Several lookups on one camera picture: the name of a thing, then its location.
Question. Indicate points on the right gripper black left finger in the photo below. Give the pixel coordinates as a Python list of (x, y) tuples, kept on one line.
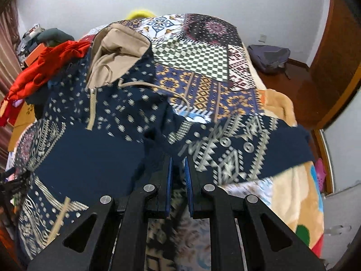
[(151, 200)]

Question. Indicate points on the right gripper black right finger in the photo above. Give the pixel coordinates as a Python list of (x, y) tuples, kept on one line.
[(210, 201)]

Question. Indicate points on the navy patterned hooded jacket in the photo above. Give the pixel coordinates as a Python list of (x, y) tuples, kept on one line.
[(132, 97)]

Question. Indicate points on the fleece cartoon blanket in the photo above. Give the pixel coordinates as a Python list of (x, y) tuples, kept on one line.
[(270, 156)]

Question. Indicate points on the pink croc shoe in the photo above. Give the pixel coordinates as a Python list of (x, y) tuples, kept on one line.
[(320, 174)]

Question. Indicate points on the patchwork patterned bedspread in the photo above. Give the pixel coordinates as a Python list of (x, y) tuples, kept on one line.
[(157, 86)]

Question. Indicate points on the grey backpack on floor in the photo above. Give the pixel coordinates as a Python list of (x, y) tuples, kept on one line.
[(267, 58)]

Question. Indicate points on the red garment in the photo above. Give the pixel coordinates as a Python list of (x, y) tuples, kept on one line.
[(49, 62)]

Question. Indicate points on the yellow round object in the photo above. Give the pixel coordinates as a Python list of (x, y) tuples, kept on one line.
[(139, 14)]

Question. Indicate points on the orange box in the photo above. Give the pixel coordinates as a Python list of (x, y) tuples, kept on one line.
[(33, 56)]

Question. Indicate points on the brown wooden door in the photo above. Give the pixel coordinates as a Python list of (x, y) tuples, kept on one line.
[(335, 70)]

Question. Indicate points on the grey-green stuffed cushion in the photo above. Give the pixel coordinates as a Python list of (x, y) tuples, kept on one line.
[(53, 37)]

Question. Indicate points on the striped curtain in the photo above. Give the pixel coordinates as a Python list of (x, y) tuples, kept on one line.
[(10, 38)]

